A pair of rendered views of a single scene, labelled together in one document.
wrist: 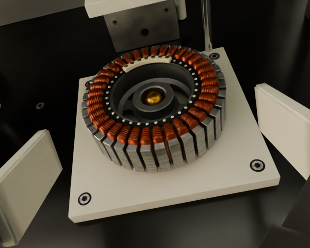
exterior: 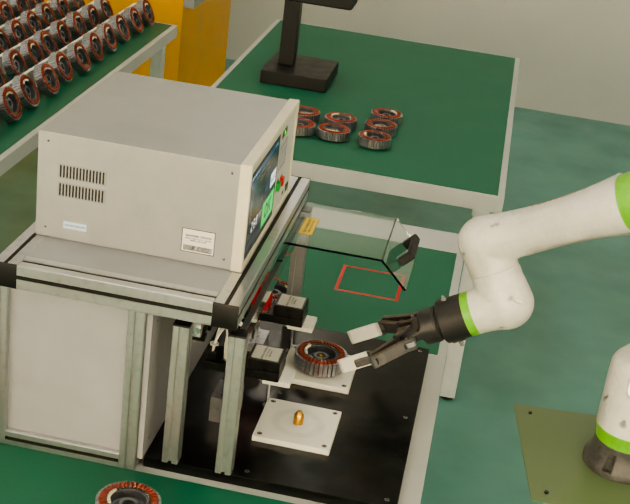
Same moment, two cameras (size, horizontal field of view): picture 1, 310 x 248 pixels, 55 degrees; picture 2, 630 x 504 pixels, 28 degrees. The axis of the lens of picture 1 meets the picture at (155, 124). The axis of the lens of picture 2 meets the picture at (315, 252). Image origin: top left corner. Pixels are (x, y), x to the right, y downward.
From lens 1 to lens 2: 2.59 m
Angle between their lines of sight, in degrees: 72
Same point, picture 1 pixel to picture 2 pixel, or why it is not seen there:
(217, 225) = (364, 373)
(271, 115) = (359, 333)
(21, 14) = not seen: hidden behind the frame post
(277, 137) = (364, 336)
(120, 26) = not seen: hidden behind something
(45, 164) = (349, 362)
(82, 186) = (338, 385)
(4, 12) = not seen: hidden behind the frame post
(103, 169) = (334, 380)
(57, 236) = (350, 398)
